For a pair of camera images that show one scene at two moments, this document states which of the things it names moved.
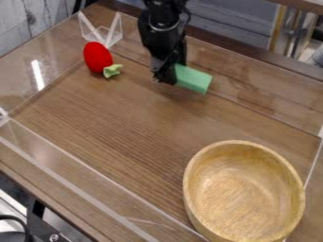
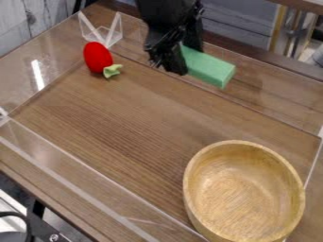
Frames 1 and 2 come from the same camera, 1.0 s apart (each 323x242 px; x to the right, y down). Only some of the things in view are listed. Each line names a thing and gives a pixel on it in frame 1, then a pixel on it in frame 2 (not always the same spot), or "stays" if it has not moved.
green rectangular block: [192, 78] → [207, 69]
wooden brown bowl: [242, 192] stays
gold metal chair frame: [292, 31] stays
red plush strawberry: [99, 60] stays
